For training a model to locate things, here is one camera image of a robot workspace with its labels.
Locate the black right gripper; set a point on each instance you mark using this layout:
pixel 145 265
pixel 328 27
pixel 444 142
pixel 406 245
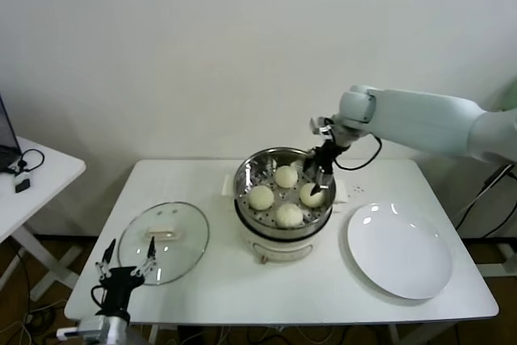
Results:
pixel 326 157

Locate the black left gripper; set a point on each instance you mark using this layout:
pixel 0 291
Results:
pixel 119 280

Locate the white steamed baozi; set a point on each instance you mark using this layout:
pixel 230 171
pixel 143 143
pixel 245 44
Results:
pixel 288 215
pixel 286 177
pixel 260 198
pixel 317 200

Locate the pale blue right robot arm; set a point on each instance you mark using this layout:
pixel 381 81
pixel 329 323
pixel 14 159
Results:
pixel 420 114

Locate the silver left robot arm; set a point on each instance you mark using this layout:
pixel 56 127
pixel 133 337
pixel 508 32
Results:
pixel 101 329

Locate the perforated steel steamer basket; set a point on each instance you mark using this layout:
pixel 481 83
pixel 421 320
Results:
pixel 258 167

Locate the glass pot lid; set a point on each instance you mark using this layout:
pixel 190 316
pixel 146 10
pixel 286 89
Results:
pixel 177 248

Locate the white table leg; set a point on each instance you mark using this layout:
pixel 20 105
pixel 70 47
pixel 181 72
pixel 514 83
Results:
pixel 153 335
pixel 395 335

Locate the white electric cooker pot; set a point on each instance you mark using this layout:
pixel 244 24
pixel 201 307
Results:
pixel 278 250

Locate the white side table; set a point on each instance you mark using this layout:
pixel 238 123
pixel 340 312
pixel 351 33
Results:
pixel 52 183

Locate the white oval plate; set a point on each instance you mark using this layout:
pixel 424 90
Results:
pixel 400 252

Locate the black white adapter dongle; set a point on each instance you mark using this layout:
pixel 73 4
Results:
pixel 23 185

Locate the black laptop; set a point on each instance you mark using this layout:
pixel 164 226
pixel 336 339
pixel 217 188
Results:
pixel 5 159

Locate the white stand base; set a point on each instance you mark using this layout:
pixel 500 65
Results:
pixel 498 270

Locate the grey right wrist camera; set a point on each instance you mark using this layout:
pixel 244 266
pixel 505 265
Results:
pixel 321 127

